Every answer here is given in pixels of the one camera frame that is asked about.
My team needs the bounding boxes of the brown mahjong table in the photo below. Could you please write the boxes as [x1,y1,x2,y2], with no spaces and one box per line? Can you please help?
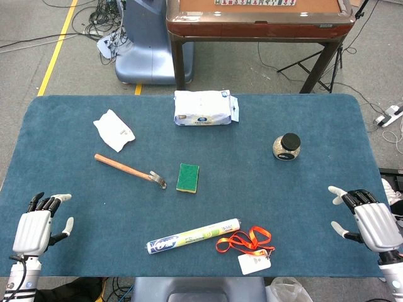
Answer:
[166,0,356,94]

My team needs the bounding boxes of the glass jar black lid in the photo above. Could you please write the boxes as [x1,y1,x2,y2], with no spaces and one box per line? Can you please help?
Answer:
[272,133,302,160]

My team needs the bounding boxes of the clear plastic bag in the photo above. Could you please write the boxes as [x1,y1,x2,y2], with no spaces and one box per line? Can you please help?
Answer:
[266,276,314,302]

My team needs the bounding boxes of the white tissue pack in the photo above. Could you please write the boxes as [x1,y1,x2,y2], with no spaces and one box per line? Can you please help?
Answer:
[173,89,240,126]

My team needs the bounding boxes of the grey robot torso base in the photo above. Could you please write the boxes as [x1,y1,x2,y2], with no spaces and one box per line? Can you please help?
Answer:
[131,276,268,302]

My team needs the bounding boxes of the black tripod stand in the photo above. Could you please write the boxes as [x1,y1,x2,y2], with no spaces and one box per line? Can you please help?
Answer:
[276,0,370,94]

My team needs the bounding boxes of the crumpled white plastic packet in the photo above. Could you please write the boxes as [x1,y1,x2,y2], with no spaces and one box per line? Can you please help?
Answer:
[93,109,136,153]

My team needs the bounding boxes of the tangled black floor cables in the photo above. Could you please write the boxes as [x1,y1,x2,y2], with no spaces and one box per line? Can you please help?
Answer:
[71,0,127,66]

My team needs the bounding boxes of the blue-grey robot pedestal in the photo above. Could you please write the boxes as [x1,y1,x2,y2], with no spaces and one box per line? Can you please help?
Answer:
[115,0,195,85]

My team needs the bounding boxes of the white power strip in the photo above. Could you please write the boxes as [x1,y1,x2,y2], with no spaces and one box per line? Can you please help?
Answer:
[373,104,403,128]

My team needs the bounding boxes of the green yellow sponge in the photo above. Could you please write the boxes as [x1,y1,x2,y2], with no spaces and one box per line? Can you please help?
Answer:
[176,162,200,194]

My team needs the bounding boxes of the orange lanyard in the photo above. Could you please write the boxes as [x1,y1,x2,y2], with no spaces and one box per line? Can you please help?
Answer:
[215,226,276,260]

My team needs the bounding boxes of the white ID badge card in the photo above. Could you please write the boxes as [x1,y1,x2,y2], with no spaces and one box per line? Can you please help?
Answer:
[237,249,272,276]

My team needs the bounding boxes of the blue carpet table mat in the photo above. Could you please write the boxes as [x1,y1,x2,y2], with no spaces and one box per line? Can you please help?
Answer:
[0,93,397,278]

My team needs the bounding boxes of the wooden handle claw hammer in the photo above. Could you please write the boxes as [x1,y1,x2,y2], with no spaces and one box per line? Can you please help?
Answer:
[94,153,167,190]

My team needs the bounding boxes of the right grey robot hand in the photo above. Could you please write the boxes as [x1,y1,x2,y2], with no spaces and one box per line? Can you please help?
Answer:
[327,185,403,252]

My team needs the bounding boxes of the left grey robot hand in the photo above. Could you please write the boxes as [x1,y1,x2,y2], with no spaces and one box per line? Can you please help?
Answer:
[12,192,75,257]

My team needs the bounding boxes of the cling film roll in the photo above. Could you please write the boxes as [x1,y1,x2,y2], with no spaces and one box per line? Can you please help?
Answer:
[146,218,242,255]

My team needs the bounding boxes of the face-up mahjong tile row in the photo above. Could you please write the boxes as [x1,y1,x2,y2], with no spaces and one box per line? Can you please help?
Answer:
[214,0,297,6]

